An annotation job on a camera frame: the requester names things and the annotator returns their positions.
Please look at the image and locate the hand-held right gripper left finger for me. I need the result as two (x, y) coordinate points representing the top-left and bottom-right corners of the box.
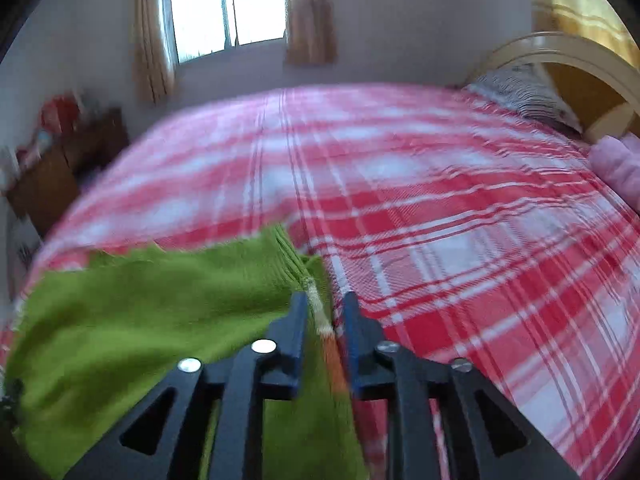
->
(65, 292), (308, 480)

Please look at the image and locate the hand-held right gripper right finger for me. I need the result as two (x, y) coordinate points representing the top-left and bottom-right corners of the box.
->
(340, 291), (581, 480)

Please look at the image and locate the green striped knit sweater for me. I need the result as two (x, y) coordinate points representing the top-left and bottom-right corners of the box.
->
(0, 225), (371, 480)

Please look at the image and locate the bed with red plaid sheet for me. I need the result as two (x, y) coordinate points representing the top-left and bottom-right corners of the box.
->
(0, 84), (640, 480)

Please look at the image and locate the brown wooden desk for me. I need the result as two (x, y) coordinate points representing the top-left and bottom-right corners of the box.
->
(5, 107), (131, 236)

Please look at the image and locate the grey patterned pillow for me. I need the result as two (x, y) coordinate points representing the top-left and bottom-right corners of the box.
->
(465, 65), (583, 133)

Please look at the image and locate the pink blanket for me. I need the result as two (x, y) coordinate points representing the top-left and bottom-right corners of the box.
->
(587, 135), (640, 211)

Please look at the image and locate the pink curtain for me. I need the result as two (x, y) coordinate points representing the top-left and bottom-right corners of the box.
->
(282, 0), (338, 66)
(132, 0), (176, 106)

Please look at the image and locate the red gift box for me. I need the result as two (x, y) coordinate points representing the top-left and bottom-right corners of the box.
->
(40, 95), (83, 133)

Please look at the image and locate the window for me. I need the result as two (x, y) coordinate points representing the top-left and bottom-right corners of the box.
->
(157, 0), (288, 66)

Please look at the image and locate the cream wooden headboard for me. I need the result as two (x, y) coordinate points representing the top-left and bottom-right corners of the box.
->
(462, 31), (640, 148)

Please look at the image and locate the yellow curtain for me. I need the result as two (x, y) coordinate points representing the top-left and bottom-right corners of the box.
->
(532, 0), (640, 56)

